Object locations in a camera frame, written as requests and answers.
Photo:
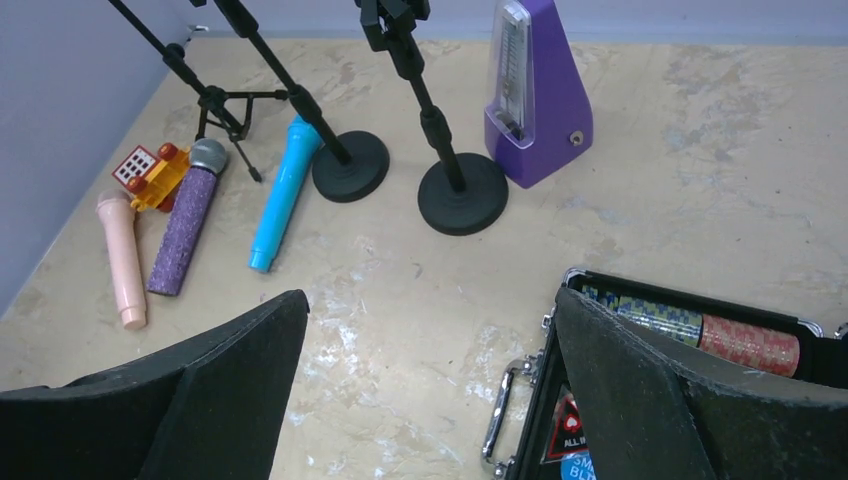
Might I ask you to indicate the black round-base stand front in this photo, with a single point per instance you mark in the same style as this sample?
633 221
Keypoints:
464 193

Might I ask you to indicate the purple metronome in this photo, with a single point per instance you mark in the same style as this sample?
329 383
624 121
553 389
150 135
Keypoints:
538 117

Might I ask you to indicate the green poker chip roll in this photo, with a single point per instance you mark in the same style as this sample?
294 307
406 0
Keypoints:
680 324

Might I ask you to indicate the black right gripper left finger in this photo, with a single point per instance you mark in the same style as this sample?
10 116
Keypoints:
209 407

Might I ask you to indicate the black tripod mic stand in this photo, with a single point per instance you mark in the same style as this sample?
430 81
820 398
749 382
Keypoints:
211 99

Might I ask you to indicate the purple glitter microphone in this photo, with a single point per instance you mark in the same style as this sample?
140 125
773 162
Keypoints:
208 158

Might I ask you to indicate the black round-base stand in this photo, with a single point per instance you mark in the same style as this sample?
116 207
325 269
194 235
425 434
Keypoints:
464 193
348 167

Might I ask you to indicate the red poker chip roll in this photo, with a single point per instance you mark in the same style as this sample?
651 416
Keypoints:
752 346

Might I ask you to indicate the pink plastic microphone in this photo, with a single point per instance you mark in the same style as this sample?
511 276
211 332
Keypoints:
117 217

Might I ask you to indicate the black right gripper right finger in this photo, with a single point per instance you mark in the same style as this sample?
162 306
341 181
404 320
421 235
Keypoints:
654 408

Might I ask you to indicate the red yellow toy block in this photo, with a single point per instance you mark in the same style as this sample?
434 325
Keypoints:
153 179

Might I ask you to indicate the black poker chip case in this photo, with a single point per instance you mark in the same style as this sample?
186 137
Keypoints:
535 430

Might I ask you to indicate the blue plastic microphone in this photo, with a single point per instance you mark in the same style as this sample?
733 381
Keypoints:
302 142

